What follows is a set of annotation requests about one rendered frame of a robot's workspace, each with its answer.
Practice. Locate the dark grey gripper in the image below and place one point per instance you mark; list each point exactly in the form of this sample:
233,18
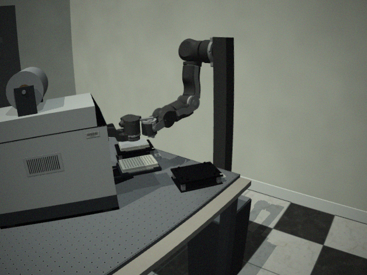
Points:
131,126

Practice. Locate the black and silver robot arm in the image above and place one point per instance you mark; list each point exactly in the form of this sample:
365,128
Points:
191,51

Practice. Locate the grey cylinder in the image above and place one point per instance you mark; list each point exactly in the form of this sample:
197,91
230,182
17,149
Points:
29,76

